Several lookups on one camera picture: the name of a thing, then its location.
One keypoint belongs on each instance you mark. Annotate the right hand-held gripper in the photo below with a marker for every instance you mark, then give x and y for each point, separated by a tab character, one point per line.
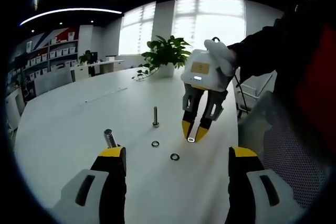
199	68

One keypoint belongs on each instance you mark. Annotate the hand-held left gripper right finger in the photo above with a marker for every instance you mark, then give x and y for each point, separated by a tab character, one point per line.
244	182

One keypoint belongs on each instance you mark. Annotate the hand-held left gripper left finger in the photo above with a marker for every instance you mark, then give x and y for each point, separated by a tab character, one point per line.
110	182

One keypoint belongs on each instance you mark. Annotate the large silver metal washer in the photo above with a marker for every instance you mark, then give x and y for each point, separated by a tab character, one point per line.
191	139

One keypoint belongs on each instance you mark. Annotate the large metal bolt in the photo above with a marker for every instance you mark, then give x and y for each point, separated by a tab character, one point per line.
110	138

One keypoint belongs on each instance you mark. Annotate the small metal bolt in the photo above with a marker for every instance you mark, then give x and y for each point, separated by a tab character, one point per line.
156	116

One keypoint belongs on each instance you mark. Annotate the small dark metal washer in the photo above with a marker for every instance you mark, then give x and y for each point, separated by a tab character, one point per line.
155	144
174	156

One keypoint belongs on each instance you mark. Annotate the person's right forearm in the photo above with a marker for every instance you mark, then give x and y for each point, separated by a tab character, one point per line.
260	48

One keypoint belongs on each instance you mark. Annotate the grey mesh office chair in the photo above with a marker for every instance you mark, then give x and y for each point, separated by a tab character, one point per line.
286	145

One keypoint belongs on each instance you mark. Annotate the green potted plant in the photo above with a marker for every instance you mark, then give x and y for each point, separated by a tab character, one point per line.
164	53

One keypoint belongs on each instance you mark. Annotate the white office desk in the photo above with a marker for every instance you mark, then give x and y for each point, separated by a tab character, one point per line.
101	66

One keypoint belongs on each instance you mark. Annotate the white office chair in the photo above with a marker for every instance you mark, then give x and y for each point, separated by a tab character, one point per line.
53	79

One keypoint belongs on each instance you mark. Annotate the person's body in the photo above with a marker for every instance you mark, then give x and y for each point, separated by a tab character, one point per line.
312	64

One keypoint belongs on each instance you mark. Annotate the small green background plant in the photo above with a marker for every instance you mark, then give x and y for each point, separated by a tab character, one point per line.
85	56

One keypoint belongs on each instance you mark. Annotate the white storage shelf with boxes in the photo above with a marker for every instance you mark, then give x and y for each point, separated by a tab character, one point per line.
44	53

